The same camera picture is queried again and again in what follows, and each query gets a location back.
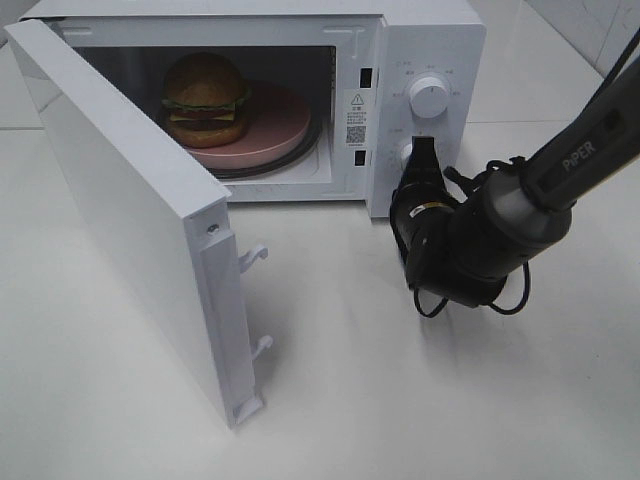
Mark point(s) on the upper white power knob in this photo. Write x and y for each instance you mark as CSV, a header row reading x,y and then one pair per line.
x,y
429,95

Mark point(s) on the white microwave door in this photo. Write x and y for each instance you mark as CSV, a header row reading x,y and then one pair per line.
x,y
160,217

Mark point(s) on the white warning label sticker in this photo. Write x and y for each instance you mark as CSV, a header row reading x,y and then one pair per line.
x,y
356,111

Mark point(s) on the burger with lettuce and cheese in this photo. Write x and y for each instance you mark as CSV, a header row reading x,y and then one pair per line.
x,y
204,95

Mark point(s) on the pink round plate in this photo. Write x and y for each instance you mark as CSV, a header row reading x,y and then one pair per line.
x,y
278,118

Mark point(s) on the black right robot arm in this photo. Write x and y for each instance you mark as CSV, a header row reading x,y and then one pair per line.
x,y
460,238

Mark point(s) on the glass microwave turntable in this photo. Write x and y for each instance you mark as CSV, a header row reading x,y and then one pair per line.
x,y
308,142

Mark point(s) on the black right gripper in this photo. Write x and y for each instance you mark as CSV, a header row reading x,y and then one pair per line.
x,y
420,211

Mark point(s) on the white timer knob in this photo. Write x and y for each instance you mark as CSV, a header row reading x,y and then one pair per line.
x,y
404,156

